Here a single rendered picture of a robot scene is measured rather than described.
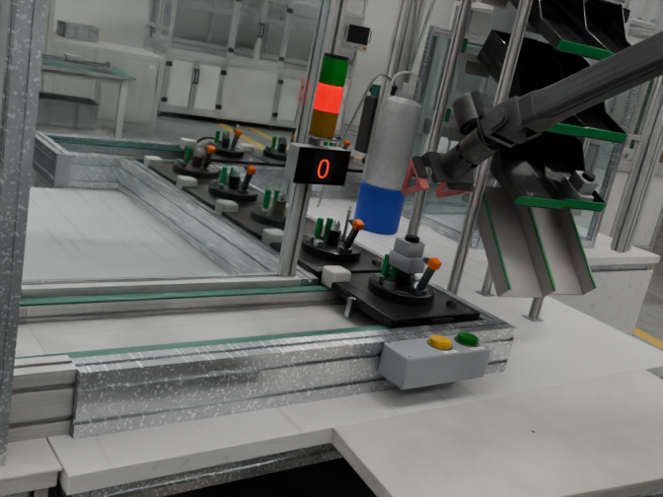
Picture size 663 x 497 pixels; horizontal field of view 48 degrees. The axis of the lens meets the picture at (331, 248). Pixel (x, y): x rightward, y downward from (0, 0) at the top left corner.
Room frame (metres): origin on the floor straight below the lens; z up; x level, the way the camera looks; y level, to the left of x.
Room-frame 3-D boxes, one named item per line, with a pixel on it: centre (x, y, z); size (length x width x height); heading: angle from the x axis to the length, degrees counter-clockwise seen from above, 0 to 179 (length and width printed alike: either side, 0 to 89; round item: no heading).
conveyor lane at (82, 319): (1.32, 0.09, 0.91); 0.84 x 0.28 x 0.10; 128
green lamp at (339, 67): (1.46, 0.06, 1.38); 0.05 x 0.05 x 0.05
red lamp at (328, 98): (1.46, 0.06, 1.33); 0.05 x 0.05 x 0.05
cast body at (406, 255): (1.50, -0.15, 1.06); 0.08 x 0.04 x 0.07; 39
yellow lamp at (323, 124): (1.46, 0.06, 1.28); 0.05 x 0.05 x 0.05
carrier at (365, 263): (1.69, 0.00, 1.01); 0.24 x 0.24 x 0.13; 38
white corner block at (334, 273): (1.51, -0.02, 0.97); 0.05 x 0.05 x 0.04; 38
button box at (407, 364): (1.27, -0.23, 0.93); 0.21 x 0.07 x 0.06; 128
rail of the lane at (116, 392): (1.20, -0.04, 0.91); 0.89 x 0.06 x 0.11; 128
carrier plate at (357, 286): (1.49, -0.16, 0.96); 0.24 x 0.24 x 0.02; 38
